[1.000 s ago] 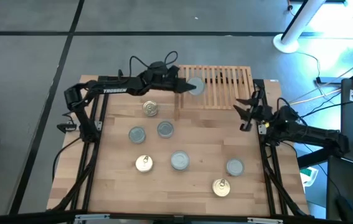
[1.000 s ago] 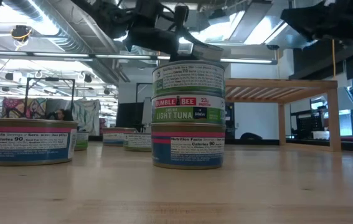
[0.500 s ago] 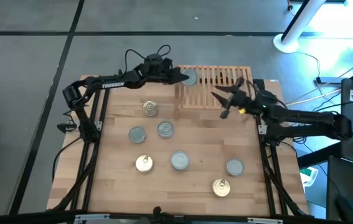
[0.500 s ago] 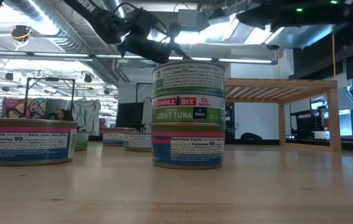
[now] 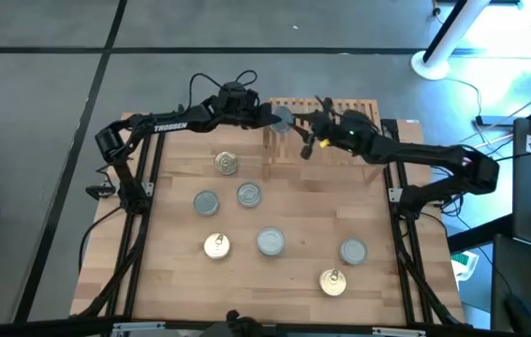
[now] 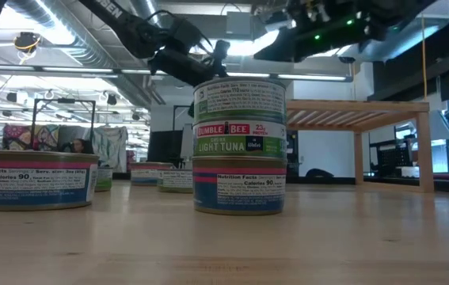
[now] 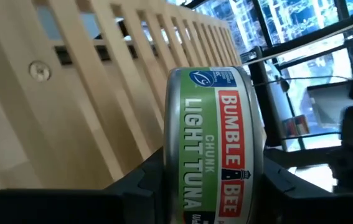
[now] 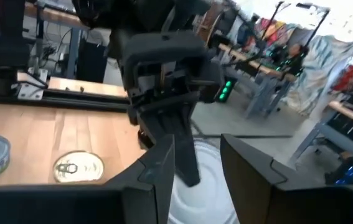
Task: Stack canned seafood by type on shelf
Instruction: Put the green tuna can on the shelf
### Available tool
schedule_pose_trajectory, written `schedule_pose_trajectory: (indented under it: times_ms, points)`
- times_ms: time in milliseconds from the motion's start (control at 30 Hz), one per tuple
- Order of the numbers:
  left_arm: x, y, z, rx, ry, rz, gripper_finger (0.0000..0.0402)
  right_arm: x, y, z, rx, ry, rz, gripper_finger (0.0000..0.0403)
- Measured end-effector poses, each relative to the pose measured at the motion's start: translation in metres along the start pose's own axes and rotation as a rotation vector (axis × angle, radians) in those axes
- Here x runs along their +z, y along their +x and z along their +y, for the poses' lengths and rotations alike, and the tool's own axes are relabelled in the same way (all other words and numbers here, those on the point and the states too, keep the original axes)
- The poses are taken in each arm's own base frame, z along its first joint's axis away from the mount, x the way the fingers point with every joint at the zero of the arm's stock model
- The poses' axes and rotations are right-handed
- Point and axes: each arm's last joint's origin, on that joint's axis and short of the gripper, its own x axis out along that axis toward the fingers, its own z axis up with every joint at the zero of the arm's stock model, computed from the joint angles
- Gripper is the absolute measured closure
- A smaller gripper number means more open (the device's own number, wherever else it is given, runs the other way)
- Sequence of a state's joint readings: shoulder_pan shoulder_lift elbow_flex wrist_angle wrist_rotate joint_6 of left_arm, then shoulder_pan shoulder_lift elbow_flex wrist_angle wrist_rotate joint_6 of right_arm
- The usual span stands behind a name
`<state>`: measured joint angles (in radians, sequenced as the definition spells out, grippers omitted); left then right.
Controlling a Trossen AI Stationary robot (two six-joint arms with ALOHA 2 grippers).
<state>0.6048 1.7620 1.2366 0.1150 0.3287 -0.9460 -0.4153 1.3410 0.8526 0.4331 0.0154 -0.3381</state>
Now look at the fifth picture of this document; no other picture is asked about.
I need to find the black computer desk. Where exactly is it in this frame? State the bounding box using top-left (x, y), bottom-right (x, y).
top-left (490, 233), bottom-right (531, 337)

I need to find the black desk crossbar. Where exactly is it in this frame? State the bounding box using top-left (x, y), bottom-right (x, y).
top-left (446, 213), bottom-right (515, 255)

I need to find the white floor stand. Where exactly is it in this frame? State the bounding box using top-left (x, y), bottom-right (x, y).
top-left (409, 0), bottom-right (494, 81)

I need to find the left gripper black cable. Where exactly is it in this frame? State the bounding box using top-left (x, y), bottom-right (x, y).
top-left (187, 68), bottom-right (259, 111)

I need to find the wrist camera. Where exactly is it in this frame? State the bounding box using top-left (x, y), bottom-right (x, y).
top-left (220, 81), bottom-right (250, 104)
top-left (317, 95), bottom-right (337, 116)

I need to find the wooden slatted shelf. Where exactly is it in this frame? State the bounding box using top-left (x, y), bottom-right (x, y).
top-left (262, 96), bottom-right (384, 186)

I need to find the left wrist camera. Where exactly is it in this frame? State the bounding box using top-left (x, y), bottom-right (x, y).
top-left (220, 81), bottom-right (250, 104)

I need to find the black computer mouse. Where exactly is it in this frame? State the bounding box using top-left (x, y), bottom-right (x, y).
top-left (503, 293), bottom-right (531, 331)

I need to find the silver frame plate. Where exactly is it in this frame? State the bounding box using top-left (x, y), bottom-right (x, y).
top-left (112, 321), bottom-right (167, 336)
top-left (371, 326), bottom-right (428, 337)

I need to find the white floor cable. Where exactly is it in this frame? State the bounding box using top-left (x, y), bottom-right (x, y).
top-left (428, 77), bottom-right (531, 159)

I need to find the green white box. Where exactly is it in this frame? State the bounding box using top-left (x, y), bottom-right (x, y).
top-left (450, 250), bottom-right (480, 282)

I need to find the black base cable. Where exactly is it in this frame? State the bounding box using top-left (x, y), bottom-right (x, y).
top-left (77, 205), bottom-right (124, 275)

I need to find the black clamp bracket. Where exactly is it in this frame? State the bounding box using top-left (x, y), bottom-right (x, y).
top-left (84, 183), bottom-right (119, 201)

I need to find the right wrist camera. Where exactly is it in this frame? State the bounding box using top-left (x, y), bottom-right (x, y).
top-left (317, 95), bottom-right (337, 116)

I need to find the black metal table frame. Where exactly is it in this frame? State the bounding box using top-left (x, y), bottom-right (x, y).
top-left (70, 111), bottom-right (470, 337)

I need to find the blue pink label can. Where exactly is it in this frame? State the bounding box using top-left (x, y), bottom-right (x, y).
top-left (317, 268), bottom-right (348, 298)
top-left (214, 150), bottom-right (240, 177)
top-left (203, 232), bottom-right (232, 260)

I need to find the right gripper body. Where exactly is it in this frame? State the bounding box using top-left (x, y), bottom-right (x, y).
top-left (315, 110), bottom-right (381, 154)

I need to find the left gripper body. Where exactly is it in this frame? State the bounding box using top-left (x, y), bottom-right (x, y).
top-left (213, 100), bottom-right (266, 130)

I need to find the green label tuna can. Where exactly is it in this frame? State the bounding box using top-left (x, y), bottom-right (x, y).
top-left (235, 182), bottom-right (263, 209)
top-left (256, 226), bottom-right (288, 258)
top-left (193, 189), bottom-right (221, 217)
top-left (338, 236), bottom-right (369, 267)
top-left (269, 106), bottom-right (296, 134)

